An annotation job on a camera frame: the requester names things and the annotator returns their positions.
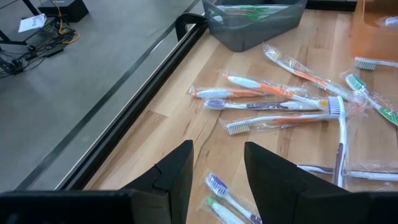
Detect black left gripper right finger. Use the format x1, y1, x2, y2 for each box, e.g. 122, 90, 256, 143
244, 141, 398, 224

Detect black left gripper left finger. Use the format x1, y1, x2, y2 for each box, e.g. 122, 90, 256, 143
0, 139, 195, 224

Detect green white toothbrush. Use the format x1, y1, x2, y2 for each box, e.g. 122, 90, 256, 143
353, 56, 398, 72
343, 73, 398, 128
203, 195, 247, 224
217, 4, 290, 15

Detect purple white toothbrush in wrapper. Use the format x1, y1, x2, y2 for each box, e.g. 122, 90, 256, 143
326, 95, 348, 188
202, 98, 321, 113
295, 163, 398, 183
204, 172, 264, 224

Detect cardboard box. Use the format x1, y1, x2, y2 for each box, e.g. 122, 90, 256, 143
350, 0, 398, 62

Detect grey plastic bin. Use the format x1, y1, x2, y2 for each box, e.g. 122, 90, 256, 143
201, 0, 308, 53

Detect black power adapter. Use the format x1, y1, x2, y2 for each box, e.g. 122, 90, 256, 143
44, 46, 65, 59

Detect black box on floor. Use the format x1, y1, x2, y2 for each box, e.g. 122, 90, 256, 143
37, 0, 90, 23

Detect white paper sheet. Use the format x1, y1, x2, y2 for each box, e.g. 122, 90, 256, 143
17, 13, 48, 34

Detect yellow floor cable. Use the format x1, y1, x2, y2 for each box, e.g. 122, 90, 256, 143
55, 6, 81, 45

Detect black table bracket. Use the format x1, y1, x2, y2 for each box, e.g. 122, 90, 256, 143
174, 12, 208, 42

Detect black floor cables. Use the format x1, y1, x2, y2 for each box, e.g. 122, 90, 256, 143
0, 23, 80, 78

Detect black metal floor frame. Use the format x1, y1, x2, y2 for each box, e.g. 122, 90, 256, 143
0, 0, 43, 47

